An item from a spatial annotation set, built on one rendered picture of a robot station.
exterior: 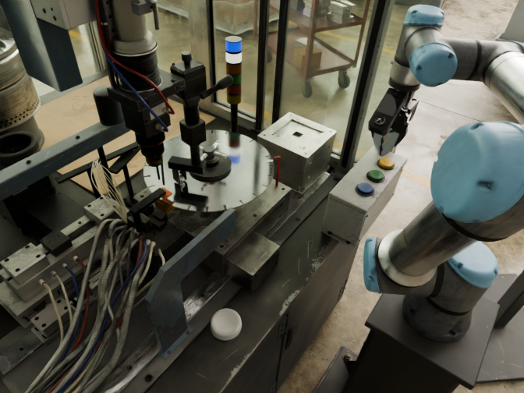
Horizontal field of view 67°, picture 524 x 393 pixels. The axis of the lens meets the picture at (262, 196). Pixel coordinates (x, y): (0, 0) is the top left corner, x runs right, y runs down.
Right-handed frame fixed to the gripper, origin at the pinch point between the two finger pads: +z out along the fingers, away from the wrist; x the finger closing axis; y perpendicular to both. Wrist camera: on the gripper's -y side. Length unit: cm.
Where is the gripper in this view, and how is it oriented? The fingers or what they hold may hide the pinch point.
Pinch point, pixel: (380, 153)
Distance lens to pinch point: 108.3
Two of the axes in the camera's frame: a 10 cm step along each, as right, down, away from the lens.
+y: 5.9, -5.5, 6.0
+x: -8.1, -4.3, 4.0
